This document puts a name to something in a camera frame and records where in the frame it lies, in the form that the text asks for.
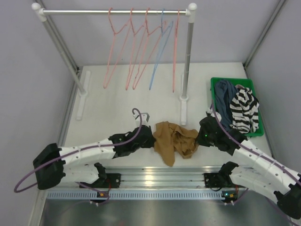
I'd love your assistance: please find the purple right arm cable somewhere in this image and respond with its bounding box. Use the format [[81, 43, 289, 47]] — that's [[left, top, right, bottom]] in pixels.
[[210, 100, 301, 176]]

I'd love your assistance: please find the slotted grey cable duct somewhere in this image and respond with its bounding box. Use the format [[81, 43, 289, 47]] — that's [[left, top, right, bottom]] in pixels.
[[47, 189, 236, 200]]

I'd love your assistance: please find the aluminium mounting rail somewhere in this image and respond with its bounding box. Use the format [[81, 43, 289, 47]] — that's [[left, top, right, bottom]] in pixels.
[[105, 166, 221, 189]]

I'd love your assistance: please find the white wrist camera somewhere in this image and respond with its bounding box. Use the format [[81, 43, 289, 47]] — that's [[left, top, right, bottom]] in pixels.
[[206, 108, 222, 122], [133, 113, 150, 127]]

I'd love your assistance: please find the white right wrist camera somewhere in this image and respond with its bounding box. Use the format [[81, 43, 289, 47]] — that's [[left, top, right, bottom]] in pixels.
[[206, 108, 222, 122]]

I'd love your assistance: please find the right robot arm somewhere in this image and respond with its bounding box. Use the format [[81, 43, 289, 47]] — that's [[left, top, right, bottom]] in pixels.
[[196, 115, 301, 219]]

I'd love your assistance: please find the blue wire hanger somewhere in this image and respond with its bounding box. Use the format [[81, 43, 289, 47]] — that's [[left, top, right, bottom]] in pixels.
[[149, 9, 174, 90]]

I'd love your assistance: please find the pink wire hanger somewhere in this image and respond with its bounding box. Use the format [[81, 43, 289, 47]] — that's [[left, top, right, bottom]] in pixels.
[[103, 8, 131, 89], [125, 8, 144, 90], [172, 10, 180, 93], [132, 8, 162, 90]]

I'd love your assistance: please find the silver white clothes rack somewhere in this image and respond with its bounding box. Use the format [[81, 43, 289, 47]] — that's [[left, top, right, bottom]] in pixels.
[[32, 3, 197, 126]]

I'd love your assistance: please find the green plastic bin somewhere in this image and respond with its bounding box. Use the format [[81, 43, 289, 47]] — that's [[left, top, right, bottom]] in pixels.
[[211, 77, 264, 137]]

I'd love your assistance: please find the brown tank top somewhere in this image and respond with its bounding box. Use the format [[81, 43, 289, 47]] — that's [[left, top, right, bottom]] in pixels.
[[153, 121, 198, 167]]

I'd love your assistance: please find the black white striped garment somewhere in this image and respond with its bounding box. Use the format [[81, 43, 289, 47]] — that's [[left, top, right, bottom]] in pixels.
[[230, 85, 259, 134]]

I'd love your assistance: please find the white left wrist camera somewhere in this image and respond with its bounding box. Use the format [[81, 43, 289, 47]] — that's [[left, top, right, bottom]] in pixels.
[[133, 113, 150, 127]]

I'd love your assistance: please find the dark blue garment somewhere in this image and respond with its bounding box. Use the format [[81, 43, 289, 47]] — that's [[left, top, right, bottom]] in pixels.
[[214, 80, 238, 131]]

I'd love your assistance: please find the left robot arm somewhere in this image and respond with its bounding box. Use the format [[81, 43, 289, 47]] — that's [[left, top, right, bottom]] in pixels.
[[33, 125, 156, 190]]

